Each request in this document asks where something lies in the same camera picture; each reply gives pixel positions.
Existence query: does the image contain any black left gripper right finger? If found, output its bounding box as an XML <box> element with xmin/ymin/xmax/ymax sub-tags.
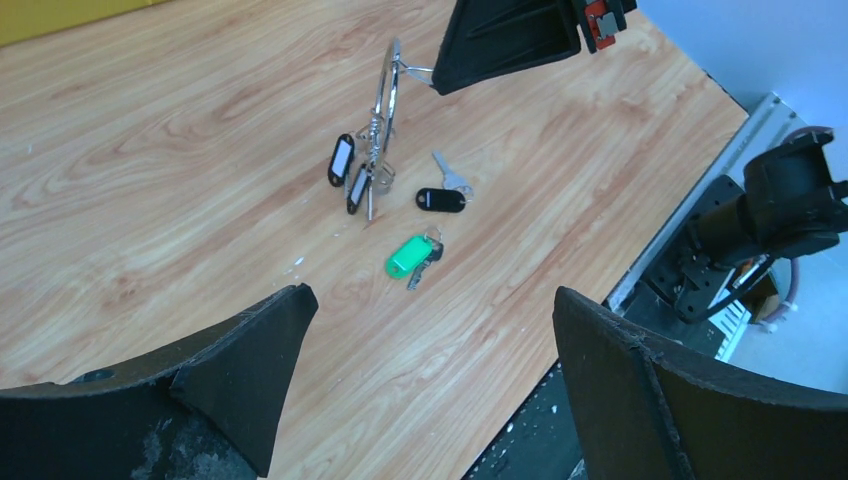
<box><xmin>553</xmin><ymin>287</ymin><xmax>847</xmax><ymax>479</ymax></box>

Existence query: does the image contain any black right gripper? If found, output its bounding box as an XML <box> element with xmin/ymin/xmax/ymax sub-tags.
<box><xmin>431</xmin><ymin>0</ymin><xmax>638</xmax><ymax>96</ymax></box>

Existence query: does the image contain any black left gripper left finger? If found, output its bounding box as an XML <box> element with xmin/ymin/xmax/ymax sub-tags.
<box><xmin>1</xmin><ymin>284</ymin><xmax>318</xmax><ymax>479</ymax></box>

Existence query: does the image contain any large silver keyring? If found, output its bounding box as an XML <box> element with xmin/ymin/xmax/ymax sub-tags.
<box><xmin>358</xmin><ymin>37</ymin><xmax>433</xmax><ymax>224</ymax></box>

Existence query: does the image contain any black key tag with key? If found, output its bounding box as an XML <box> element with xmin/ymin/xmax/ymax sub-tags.
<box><xmin>414</xmin><ymin>151</ymin><xmax>474</xmax><ymax>213</ymax></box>

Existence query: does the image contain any black key tag white label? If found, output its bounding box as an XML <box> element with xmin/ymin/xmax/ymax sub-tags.
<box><xmin>327</xmin><ymin>133</ymin><xmax>355</xmax><ymax>188</ymax></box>

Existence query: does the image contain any green key tag with key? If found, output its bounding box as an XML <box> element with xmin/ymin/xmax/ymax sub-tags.
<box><xmin>384</xmin><ymin>226</ymin><xmax>444</xmax><ymax>291</ymax></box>

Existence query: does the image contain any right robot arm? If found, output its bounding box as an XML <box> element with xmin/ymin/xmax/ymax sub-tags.
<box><xmin>432</xmin><ymin>1</ymin><xmax>847</xmax><ymax>324</ymax></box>

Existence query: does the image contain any yellow fruit tray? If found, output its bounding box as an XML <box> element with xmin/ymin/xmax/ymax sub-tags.
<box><xmin>1</xmin><ymin>0</ymin><xmax>164</xmax><ymax>46</ymax></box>

